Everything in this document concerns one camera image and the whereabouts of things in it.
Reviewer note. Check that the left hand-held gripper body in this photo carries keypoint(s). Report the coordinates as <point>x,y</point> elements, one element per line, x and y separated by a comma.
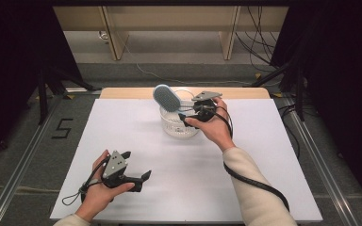
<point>115,164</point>

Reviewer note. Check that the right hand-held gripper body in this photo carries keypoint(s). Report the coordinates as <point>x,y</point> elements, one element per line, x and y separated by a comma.
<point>205,108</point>

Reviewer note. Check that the white plastic basket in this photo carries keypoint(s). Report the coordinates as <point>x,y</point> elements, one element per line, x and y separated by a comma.
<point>176,127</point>

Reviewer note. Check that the light blue hairbrush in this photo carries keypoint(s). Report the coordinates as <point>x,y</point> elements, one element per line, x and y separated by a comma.
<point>166,98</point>

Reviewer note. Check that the person's right hand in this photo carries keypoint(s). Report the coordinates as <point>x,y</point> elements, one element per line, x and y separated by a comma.
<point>215,130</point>

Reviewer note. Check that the person's left hand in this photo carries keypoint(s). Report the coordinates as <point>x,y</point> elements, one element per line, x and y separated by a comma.
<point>98,196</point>

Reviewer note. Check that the white table cover sheet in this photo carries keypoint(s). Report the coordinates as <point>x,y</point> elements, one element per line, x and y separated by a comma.
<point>138,125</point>

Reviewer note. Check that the yellow floor tape piece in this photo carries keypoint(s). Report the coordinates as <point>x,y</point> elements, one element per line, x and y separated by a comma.
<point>257,75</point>
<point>70,96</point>
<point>277,94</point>

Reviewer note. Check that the black metal stand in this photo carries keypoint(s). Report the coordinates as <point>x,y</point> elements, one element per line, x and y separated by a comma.
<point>300,94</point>
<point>42,94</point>

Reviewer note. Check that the beige wooden desk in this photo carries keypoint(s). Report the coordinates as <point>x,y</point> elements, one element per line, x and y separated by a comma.
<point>169,19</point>

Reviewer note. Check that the dark curtain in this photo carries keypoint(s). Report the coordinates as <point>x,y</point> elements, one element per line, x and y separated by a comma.
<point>12,62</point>
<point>342,78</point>

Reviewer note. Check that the short aluminium floor rail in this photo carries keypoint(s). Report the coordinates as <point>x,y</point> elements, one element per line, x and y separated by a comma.
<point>81,90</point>

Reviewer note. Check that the long aluminium floor rail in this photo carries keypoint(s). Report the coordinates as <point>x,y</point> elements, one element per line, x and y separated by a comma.
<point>323,169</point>
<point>19,172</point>

